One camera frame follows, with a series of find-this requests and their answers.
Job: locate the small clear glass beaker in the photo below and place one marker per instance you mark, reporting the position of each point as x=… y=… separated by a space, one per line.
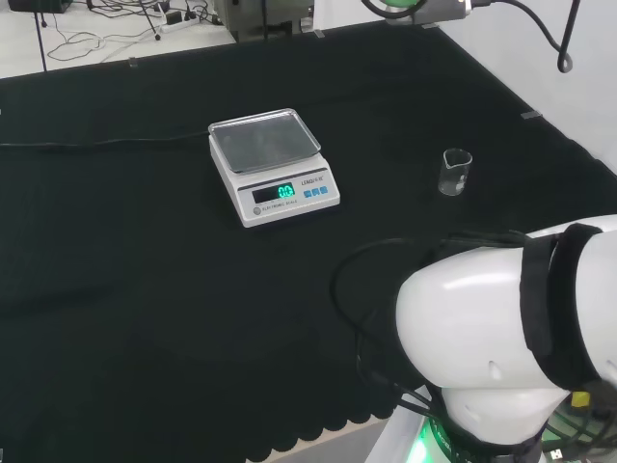
x=453 y=178

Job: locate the white electronic balance steel pan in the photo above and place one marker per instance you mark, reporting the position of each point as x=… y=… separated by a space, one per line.
x=279 y=193

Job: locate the grey metal equipment box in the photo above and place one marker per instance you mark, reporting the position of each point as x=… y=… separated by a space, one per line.
x=260 y=19

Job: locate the black bench cloth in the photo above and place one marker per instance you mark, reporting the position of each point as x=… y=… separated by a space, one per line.
x=144 y=289

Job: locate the black tripod leg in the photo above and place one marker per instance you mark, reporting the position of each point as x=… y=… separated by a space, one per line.
x=150 y=21

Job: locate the white power strip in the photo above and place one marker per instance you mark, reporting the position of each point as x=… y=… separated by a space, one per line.
x=176 y=24

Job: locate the grey camera housing green light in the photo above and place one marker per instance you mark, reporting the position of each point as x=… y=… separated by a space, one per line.
x=434 y=9

